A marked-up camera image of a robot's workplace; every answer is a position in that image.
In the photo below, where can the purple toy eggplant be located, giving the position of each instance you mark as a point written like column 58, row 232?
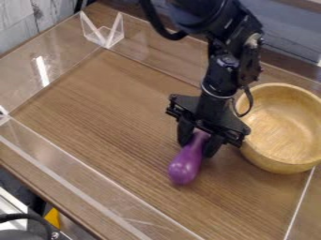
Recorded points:
column 185, row 166

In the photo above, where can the brown wooden bowl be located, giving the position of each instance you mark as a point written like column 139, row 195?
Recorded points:
column 284, row 143

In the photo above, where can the clear acrylic enclosure wall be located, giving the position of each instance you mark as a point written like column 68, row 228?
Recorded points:
column 88, row 140

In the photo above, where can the clear acrylic corner bracket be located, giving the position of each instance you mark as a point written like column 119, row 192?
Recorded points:
column 103, row 36

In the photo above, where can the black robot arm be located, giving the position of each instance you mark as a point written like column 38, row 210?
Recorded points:
column 234, row 35

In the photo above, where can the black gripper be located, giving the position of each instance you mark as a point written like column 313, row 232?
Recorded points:
column 213, row 115

